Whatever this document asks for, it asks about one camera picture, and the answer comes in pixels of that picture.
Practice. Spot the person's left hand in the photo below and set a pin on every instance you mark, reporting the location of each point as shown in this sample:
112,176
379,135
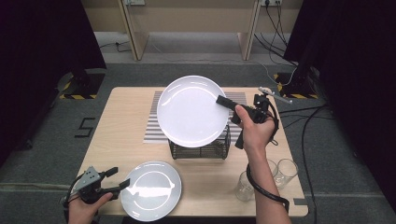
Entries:
84,213

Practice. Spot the white power strip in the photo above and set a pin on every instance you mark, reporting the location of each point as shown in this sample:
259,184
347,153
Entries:
271,2

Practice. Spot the grey tape patch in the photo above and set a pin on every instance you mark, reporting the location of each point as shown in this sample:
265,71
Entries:
300,201

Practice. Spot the white wall outlet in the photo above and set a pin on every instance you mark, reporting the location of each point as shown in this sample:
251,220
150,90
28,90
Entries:
134,2

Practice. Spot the person's right hand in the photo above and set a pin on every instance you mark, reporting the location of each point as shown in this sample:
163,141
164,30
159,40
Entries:
258,137

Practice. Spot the white round plate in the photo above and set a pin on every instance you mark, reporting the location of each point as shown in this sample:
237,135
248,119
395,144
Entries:
151,191
190,112

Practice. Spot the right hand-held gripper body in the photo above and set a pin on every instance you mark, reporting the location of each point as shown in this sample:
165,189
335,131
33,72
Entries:
264,112

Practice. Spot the black stand base striped tape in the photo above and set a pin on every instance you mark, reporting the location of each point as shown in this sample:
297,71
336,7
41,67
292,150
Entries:
289,90
93,84

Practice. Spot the black curtain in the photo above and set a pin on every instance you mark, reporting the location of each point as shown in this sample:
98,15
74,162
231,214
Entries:
358,77
37,62

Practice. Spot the striped placemat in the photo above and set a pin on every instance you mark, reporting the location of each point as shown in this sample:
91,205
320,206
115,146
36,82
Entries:
151,130

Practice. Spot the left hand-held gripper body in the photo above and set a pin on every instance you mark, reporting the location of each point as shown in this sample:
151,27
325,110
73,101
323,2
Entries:
88,186

